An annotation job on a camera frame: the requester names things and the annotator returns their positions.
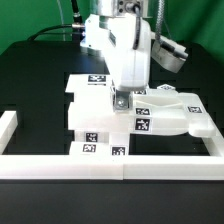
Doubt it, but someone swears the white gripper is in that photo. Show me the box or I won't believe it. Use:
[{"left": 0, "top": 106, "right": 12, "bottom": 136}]
[{"left": 87, "top": 14, "right": 151, "bottom": 110}]

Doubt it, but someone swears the white chair back piece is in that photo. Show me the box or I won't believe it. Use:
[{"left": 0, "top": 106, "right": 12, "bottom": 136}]
[{"left": 66, "top": 84, "right": 215, "bottom": 137}]

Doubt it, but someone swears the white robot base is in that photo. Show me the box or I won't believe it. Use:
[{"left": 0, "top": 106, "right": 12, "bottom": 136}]
[{"left": 80, "top": 19, "right": 100, "bottom": 56}]

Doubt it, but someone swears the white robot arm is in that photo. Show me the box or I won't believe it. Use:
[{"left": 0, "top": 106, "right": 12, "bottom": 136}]
[{"left": 86, "top": 0, "right": 151, "bottom": 110}]

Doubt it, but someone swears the white fiducial marker sheet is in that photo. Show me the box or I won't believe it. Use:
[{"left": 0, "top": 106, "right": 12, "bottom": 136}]
[{"left": 65, "top": 74, "right": 111, "bottom": 93}]

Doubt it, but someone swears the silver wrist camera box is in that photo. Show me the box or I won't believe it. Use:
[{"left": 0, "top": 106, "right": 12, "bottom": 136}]
[{"left": 151, "top": 32, "right": 188, "bottom": 73}]

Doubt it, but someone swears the black cable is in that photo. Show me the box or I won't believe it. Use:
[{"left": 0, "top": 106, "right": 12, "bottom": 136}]
[{"left": 27, "top": 0, "right": 86, "bottom": 42}]

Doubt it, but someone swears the grey corrugated cable hose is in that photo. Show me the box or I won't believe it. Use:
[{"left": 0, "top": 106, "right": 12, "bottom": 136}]
[{"left": 155, "top": 0, "right": 167, "bottom": 39}]

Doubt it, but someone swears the white U-shaped fence frame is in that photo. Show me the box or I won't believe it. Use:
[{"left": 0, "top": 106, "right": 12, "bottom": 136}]
[{"left": 0, "top": 111, "right": 224, "bottom": 180}]

